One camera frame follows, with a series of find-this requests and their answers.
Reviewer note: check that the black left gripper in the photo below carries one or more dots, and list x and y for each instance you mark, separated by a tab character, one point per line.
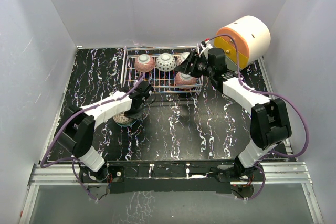
135	115

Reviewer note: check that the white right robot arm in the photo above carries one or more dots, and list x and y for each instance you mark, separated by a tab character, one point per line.
269	121

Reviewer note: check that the round white mini drawer cabinet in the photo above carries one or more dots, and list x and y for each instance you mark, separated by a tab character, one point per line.
243	41

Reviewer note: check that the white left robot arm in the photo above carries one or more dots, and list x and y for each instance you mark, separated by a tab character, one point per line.
79	124

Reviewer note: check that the white bowl brown diamonds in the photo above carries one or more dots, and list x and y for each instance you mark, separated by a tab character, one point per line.
165	62

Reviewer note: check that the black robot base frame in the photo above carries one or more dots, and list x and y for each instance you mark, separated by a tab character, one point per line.
165	176

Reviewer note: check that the brown patterned bowl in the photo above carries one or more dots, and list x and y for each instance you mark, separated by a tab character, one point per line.
120	117

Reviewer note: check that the pink floral bowl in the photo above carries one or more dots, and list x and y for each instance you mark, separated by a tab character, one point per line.
144	63
185	81

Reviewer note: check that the white bowl red lattice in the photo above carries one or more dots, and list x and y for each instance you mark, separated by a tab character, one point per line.
181	58

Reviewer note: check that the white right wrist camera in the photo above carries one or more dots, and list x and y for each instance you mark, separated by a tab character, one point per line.
206	46

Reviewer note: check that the aluminium rail frame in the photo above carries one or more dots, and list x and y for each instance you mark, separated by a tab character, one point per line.
196	128

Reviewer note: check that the white wire dish rack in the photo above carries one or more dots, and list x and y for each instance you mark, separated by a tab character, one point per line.
162	82

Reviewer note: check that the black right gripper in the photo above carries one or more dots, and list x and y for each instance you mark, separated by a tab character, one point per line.
186	67

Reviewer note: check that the white bowl green leaves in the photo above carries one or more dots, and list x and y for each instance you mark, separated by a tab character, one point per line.
126	123

